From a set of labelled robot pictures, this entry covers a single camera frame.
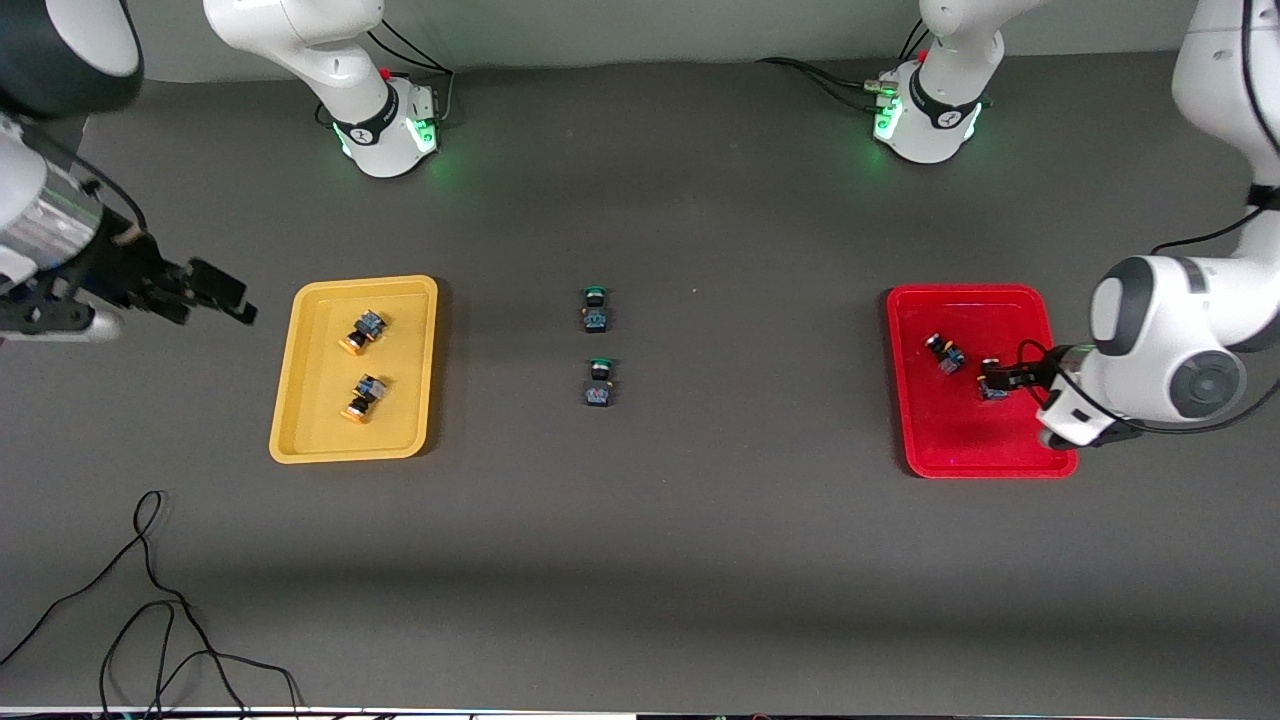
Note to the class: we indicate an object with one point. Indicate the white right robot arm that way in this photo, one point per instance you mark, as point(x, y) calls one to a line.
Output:
point(320, 60)

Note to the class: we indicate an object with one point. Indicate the green push button switch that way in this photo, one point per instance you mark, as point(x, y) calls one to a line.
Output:
point(596, 310)
point(598, 383)

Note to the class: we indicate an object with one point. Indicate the red plastic tray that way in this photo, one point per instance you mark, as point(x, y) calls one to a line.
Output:
point(975, 430)

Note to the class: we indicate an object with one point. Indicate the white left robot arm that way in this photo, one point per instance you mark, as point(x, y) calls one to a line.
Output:
point(1180, 340)

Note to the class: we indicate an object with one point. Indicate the yellow plastic tray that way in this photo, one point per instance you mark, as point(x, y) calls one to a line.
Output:
point(355, 370)

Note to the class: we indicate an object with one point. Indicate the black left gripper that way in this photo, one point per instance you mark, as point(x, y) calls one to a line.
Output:
point(1030, 378)

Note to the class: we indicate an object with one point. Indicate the yellow push button switch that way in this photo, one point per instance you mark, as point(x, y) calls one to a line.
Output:
point(365, 331)
point(365, 398)

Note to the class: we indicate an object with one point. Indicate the red push button switch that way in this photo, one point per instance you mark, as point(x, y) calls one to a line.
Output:
point(946, 354)
point(992, 385)

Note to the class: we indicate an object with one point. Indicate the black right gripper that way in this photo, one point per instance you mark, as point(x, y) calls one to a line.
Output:
point(122, 268)

